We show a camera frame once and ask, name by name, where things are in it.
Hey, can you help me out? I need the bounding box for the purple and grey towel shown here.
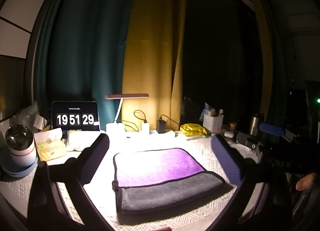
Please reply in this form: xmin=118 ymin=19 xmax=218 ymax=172
xmin=112 ymin=148 xmax=225 ymax=214

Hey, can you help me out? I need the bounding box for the person's hand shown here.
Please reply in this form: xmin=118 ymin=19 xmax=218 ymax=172
xmin=296 ymin=173 xmax=315 ymax=191

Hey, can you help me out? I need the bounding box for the steel thermos bottle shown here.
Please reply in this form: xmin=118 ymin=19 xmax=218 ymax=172
xmin=249 ymin=114 xmax=259 ymax=136

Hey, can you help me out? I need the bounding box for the white textured tablecloth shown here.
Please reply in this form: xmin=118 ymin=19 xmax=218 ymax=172
xmin=0 ymin=129 xmax=266 ymax=231

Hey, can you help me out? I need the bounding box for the white perforated organizer basket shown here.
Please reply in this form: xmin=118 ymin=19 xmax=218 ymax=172
xmin=203 ymin=115 xmax=223 ymax=133

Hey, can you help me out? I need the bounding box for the pastel cup with metal lid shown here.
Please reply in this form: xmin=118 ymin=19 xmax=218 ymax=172
xmin=1 ymin=124 xmax=38 ymax=178

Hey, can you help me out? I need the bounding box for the yellow tissue pack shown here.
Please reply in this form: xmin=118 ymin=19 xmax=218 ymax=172
xmin=34 ymin=128 xmax=67 ymax=162

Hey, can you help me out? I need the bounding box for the yellow snack bag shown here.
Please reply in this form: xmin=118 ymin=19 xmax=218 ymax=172
xmin=180 ymin=123 xmax=207 ymax=136

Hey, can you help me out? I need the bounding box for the white face towel pack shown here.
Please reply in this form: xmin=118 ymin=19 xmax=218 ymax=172
xmin=66 ymin=130 xmax=102 ymax=152

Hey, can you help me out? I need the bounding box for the small white box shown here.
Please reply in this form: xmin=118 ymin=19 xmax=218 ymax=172
xmin=33 ymin=115 xmax=48 ymax=130

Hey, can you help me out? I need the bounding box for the black power adapter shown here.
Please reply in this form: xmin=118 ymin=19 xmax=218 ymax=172
xmin=156 ymin=117 xmax=166 ymax=133

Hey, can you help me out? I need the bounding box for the black tablet clock display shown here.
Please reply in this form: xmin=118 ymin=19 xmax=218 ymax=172
xmin=52 ymin=101 xmax=100 ymax=131

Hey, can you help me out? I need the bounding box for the white desk lamp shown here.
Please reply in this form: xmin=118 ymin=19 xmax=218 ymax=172
xmin=104 ymin=93 xmax=149 ymax=136

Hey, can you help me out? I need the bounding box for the white USB charger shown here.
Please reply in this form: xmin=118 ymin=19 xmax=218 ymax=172
xmin=141 ymin=120 xmax=150 ymax=135

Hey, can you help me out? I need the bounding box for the yellow curtain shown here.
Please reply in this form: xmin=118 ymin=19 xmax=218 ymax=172
xmin=121 ymin=0 xmax=186 ymax=131

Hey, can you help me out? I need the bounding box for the teal curtain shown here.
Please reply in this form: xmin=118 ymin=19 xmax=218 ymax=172
xmin=32 ymin=0 xmax=133 ymax=128

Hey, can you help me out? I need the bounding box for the black adapter cable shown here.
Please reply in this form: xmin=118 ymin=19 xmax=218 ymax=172
xmin=159 ymin=113 xmax=181 ymax=128

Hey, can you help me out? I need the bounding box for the black charger cable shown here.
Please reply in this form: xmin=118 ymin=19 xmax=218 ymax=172
xmin=133 ymin=110 xmax=148 ymax=123

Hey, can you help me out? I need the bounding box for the black lamp cable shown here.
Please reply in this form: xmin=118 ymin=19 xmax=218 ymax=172
xmin=121 ymin=119 xmax=139 ymax=133

